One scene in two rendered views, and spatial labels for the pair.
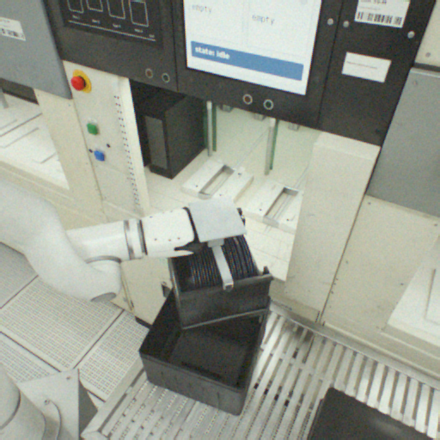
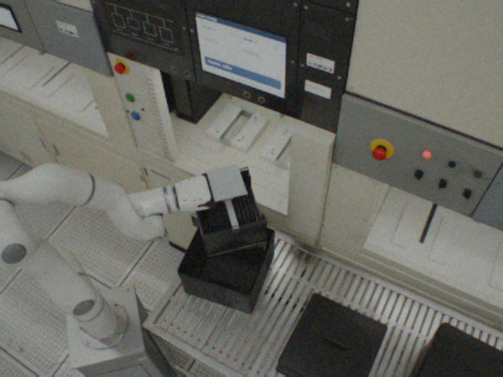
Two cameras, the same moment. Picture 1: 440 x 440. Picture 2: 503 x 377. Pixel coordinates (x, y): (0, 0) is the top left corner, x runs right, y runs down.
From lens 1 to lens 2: 66 cm
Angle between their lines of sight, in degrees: 9
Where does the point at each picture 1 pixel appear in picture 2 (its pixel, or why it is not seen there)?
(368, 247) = (340, 195)
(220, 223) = (228, 186)
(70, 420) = (133, 317)
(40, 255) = (118, 217)
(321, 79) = (293, 91)
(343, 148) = (310, 135)
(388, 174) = (343, 151)
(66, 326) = (109, 250)
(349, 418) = (323, 311)
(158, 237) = (187, 198)
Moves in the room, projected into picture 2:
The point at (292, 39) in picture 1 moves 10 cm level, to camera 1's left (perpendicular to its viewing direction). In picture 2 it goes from (271, 66) to (235, 68)
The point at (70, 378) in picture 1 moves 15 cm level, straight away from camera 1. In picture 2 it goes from (128, 290) to (108, 264)
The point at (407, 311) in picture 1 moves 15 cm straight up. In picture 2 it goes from (379, 237) to (387, 215)
